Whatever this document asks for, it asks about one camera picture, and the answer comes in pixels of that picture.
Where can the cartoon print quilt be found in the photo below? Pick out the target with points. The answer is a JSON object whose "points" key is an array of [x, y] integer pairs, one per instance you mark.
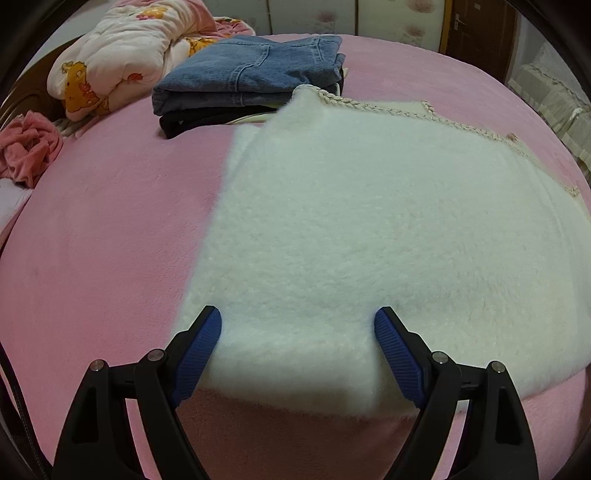
{"points": [[129, 41]]}

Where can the floral panel wardrobe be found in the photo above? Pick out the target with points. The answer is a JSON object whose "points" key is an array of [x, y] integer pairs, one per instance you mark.
{"points": [[369, 21]]}

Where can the white fuzzy cardigan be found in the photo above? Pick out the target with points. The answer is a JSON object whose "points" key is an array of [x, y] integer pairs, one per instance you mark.
{"points": [[369, 221]]}

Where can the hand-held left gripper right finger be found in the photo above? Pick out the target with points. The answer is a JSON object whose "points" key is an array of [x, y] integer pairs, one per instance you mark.
{"points": [[399, 355]]}

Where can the crumpled pink cloth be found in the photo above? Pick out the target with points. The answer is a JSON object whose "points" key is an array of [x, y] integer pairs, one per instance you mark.
{"points": [[27, 147]]}

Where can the lace covered furniture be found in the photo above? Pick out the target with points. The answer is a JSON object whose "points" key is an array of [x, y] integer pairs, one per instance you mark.
{"points": [[554, 101]]}

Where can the dark wooden headboard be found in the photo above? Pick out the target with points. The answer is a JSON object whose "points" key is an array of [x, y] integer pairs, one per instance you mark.
{"points": [[27, 87]]}

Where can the folded dark clothes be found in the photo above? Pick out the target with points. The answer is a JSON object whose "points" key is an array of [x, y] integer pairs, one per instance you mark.
{"points": [[198, 120]]}

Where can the white pillow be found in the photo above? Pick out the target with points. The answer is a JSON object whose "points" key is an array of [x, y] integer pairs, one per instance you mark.
{"points": [[9, 198]]}

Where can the pink bed blanket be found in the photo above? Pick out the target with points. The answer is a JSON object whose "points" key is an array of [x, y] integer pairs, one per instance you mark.
{"points": [[115, 230]]}

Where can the folded blue jeans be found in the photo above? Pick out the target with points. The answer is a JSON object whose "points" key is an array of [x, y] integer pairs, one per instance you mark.
{"points": [[249, 69]]}

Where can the brown wooden door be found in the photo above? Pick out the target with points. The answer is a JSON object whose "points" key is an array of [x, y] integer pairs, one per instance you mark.
{"points": [[475, 32]]}

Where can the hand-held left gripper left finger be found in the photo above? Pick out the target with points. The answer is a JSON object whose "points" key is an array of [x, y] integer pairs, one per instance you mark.
{"points": [[198, 350]]}

